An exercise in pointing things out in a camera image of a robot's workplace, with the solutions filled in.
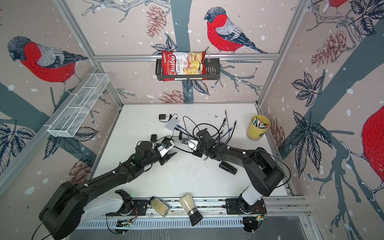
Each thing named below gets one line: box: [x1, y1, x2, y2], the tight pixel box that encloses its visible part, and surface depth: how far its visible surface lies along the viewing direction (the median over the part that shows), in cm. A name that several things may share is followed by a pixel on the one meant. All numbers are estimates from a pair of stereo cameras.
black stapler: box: [219, 161, 238, 175], surface depth 86 cm
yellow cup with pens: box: [246, 114, 271, 141], surface depth 94 cm
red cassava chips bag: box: [161, 51, 208, 82], surface depth 90 cm
